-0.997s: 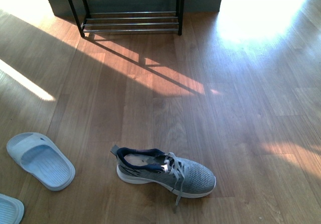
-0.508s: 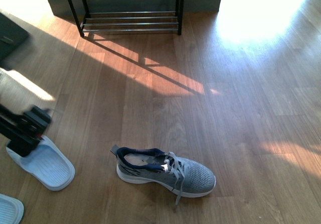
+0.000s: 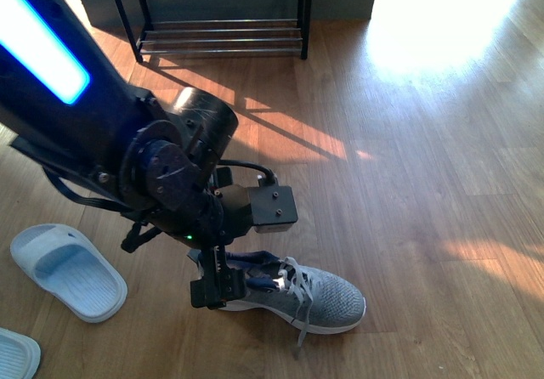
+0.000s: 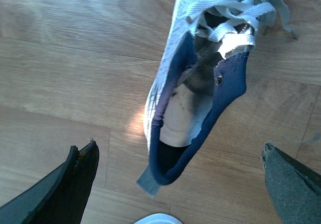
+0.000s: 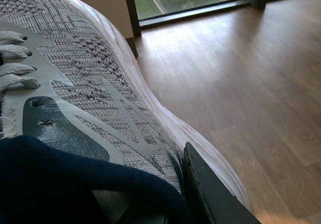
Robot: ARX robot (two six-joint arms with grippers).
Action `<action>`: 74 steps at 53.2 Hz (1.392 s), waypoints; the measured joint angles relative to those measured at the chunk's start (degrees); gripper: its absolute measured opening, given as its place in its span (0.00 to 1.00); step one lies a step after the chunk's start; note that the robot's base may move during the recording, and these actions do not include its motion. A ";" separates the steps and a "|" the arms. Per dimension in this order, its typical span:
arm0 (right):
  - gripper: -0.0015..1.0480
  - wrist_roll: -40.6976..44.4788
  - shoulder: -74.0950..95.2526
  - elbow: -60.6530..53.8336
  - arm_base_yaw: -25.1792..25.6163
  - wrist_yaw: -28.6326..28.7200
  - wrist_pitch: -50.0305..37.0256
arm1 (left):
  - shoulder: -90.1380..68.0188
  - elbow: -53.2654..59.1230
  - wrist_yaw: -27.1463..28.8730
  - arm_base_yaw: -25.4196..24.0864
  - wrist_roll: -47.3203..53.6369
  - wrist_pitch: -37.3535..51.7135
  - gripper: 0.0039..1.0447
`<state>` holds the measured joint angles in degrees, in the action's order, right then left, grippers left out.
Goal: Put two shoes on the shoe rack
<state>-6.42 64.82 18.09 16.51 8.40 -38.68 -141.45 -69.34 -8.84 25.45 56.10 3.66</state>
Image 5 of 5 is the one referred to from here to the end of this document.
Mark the grey knit sneaker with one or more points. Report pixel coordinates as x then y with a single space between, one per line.
83 139

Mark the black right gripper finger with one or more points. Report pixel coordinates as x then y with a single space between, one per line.
208 200

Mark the dark window frame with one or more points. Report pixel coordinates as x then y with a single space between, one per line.
190 5

